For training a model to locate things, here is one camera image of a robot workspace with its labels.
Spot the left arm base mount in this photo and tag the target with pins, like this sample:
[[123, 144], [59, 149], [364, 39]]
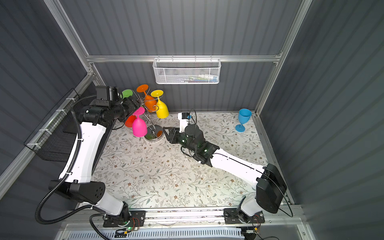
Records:
[[126, 218]]

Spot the orange wine glass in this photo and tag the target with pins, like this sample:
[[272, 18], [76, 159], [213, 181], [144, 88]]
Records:
[[148, 97]]

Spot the black wire basket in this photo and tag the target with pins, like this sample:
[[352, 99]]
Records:
[[53, 139]]

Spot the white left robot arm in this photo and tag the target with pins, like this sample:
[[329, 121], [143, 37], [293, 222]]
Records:
[[93, 123]]

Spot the chrome wine glass rack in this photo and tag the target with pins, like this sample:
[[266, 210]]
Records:
[[154, 131]]

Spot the red wine glass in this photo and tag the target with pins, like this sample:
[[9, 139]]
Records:
[[130, 120]]

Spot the yellow wine glass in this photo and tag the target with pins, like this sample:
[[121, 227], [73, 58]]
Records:
[[161, 108]]

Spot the pink wine glass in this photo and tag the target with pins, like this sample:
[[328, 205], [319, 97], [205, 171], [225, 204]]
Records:
[[139, 126]]

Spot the white vented panel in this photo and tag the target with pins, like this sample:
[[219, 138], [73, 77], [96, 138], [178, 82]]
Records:
[[176, 234]]

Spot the white wire mesh basket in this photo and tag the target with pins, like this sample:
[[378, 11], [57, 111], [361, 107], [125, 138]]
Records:
[[186, 71]]

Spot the green wine glass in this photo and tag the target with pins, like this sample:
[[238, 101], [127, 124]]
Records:
[[126, 93]]

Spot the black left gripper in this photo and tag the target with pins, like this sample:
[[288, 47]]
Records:
[[132, 105]]

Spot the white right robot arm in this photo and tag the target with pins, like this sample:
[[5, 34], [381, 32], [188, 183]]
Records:
[[266, 180]]

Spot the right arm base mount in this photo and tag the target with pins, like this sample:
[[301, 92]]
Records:
[[237, 216]]

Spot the blue wine glass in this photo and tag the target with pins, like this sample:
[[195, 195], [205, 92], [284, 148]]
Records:
[[244, 117]]

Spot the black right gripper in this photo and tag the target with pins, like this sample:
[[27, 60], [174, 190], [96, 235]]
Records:
[[175, 133]]

